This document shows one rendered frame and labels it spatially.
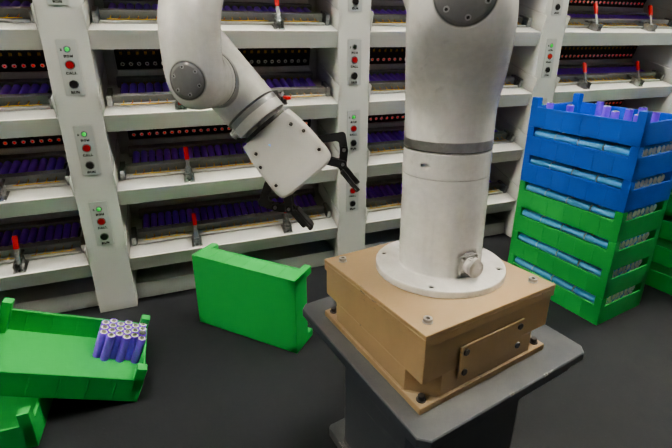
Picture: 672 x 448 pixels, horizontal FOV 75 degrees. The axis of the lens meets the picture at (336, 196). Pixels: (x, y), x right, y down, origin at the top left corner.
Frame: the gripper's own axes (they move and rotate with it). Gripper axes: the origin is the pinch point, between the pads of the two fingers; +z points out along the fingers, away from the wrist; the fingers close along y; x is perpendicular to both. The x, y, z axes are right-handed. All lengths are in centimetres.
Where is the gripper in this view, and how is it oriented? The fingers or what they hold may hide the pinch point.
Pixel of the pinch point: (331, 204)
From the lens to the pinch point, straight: 66.8
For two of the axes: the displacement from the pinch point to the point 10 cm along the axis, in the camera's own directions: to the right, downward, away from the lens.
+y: 7.7, -6.3, -1.1
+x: 0.1, -1.6, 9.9
